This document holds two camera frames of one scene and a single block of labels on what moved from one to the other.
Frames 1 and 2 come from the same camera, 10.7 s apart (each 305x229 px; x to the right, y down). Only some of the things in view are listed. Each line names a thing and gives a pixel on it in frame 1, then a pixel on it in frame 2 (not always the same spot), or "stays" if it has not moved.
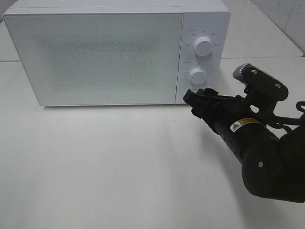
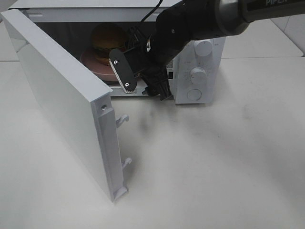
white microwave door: (100, 56) to (78, 100)
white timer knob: (198, 76) stays
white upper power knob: (203, 46) stays
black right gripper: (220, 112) to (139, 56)
